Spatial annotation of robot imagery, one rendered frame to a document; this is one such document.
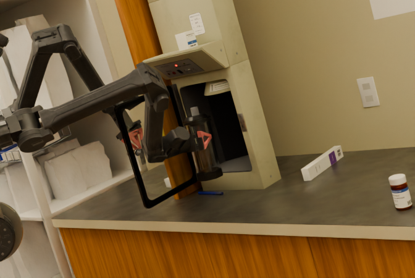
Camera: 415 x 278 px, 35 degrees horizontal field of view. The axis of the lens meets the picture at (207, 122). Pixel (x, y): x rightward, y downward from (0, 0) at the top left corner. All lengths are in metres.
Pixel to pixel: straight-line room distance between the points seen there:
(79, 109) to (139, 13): 0.84
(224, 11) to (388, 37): 0.60
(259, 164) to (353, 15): 0.66
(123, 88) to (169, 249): 0.85
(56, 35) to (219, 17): 0.59
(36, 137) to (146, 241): 0.89
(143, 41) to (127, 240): 0.79
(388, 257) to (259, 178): 0.70
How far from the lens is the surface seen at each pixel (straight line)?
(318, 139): 2.79
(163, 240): 2.53
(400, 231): 1.85
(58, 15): 3.79
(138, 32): 2.60
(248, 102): 2.43
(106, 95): 1.88
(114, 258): 2.83
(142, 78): 1.88
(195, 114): 2.44
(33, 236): 3.67
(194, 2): 2.43
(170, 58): 2.42
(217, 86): 2.48
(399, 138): 2.60
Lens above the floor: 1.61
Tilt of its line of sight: 9 degrees down
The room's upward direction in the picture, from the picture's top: 16 degrees counter-clockwise
